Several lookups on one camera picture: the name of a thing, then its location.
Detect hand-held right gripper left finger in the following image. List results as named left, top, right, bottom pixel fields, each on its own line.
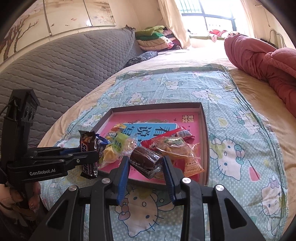
left=29, top=156, right=130, bottom=241

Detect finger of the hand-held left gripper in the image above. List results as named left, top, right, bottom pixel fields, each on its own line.
left=30, top=146, right=81, bottom=156
left=55, top=151, right=99, bottom=172

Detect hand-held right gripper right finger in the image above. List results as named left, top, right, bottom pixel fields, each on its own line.
left=162, top=156, right=266, bottom=241

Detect brown chocolate bar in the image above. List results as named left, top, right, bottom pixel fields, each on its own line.
left=78, top=130, right=99, bottom=179

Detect orange broom print packet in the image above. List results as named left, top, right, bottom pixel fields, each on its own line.
left=173, top=142, right=205, bottom=178

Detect blue snack packet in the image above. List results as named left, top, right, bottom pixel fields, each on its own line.
left=95, top=136, right=110, bottom=163

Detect clear-wrapped dark chocolate cake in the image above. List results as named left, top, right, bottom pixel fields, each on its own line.
left=128, top=146, right=165, bottom=179

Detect clear-wrapped cake green label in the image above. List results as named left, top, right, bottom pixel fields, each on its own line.
left=156, top=137, right=192, bottom=158

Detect green snack packet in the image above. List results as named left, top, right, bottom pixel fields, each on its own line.
left=98, top=132, right=130, bottom=168

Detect yellow cartoon snack packet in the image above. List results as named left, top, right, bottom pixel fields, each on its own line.
left=105, top=123, right=126, bottom=142

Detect red snack bar packet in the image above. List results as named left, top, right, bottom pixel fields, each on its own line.
left=141, top=126, right=195, bottom=152

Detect dark cardboard box tray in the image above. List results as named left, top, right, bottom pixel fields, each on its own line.
left=94, top=102, right=210, bottom=186

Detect person's left hand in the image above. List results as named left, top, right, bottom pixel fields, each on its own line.
left=0, top=183, right=43, bottom=216

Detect grey quilted headboard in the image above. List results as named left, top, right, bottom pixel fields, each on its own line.
left=0, top=26, right=137, bottom=160

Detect cartoon cat printed blanket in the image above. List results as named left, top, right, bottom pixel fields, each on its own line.
left=39, top=64, right=288, bottom=241

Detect dark patterned pillow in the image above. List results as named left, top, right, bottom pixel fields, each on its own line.
left=126, top=51, right=159, bottom=67

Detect beige bed sheet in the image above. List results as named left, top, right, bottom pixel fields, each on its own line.
left=37, top=44, right=296, bottom=241

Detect pile of folded clothes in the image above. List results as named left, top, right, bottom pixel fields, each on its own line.
left=135, top=25, right=182, bottom=52

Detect red quilt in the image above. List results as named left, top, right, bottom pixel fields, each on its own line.
left=224, top=34, right=296, bottom=114

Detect clothes on windowsill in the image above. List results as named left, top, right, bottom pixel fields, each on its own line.
left=207, top=29, right=243, bottom=42

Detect beige curtain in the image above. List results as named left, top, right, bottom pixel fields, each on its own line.
left=240, top=0, right=257, bottom=37
left=157, top=0, right=192, bottom=49

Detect window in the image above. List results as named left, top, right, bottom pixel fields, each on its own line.
left=180, top=0, right=245, bottom=35

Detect metal chair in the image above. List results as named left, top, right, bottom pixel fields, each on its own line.
left=269, top=28, right=286, bottom=49

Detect black cable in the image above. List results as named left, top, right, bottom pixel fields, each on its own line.
left=0, top=97, right=19, bottom=116

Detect floral painted wall panel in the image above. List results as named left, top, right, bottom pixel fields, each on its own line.
left=0, top=0, right=116, bottom=61

